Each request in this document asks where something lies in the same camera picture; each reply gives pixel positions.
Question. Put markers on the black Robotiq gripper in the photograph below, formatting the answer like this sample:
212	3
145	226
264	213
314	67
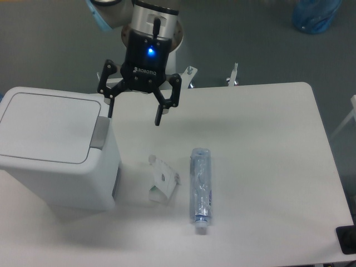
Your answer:
143	70

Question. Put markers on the white push-button trash can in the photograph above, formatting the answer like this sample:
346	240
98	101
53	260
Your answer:
61	146

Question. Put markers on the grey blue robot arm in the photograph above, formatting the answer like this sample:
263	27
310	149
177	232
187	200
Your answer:
156	18

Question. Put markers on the crushed clear plastic bottle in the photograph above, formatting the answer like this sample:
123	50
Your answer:
200	189

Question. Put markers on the crumpled white paper carton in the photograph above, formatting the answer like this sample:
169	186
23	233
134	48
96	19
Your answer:
164	180

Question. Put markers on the blue plastic bag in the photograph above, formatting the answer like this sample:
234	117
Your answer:
314	17

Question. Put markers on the black device at table edge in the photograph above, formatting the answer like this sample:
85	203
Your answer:
346	237

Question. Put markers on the white frame at right edge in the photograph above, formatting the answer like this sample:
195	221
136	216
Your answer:
349	117

